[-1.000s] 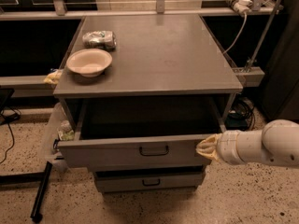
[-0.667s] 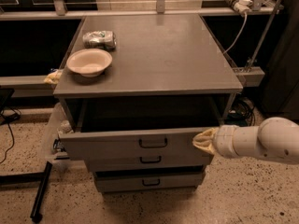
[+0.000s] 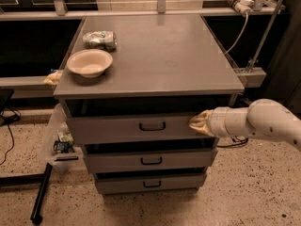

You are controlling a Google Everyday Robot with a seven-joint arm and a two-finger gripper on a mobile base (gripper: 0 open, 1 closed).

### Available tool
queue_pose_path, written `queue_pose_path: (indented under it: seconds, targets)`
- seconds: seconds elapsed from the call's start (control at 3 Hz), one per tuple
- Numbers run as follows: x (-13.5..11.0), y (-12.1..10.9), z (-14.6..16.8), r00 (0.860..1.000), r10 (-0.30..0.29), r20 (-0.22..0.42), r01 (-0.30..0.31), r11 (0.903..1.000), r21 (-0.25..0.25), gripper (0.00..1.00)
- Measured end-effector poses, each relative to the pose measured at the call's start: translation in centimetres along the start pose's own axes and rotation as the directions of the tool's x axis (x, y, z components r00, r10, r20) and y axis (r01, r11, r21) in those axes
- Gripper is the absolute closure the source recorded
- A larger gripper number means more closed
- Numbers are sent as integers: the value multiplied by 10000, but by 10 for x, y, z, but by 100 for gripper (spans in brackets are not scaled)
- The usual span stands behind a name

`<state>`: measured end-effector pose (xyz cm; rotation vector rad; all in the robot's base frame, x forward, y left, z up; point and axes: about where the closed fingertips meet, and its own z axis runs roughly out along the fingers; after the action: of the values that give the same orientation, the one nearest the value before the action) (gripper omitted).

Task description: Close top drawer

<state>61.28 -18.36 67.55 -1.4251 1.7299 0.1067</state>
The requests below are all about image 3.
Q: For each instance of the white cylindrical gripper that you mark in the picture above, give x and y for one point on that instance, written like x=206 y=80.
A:
x=216 y=123

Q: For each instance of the grey top drawer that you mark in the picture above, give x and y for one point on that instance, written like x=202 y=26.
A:
x=115 y=129

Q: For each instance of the grey drawer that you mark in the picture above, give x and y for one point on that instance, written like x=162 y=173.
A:
x=152 y=160
x=149 y=180
x=115 y=129

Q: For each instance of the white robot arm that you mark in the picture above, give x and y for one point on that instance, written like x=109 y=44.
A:
x=264 y=119

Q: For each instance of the grey bottom drawer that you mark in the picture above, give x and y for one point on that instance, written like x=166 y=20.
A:
x=149 y=180

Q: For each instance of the grey drawer cabinet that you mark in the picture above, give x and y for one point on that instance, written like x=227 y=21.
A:
x=173 y=66

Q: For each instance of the grey middle drawer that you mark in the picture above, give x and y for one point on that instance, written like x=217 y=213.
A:
x=152 y=160

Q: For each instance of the white power strip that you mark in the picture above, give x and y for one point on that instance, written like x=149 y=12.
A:
x=243 y=7

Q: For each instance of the white paper bowl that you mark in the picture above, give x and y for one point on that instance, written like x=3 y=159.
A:
x=89 y=63

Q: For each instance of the crumpled silver snack bag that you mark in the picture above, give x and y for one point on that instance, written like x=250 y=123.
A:
x=104 y=40

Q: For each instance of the clear plastic bin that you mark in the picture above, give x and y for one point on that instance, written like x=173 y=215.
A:
x=58 y=148

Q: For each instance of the yellow snack bag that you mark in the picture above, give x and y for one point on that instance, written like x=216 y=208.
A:
x=53 y=78

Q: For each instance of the black metal leg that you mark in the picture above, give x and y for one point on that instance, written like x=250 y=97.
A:
x=43 y=180

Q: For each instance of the metal railing frame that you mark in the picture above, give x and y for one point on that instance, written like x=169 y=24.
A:
x=18 y=14

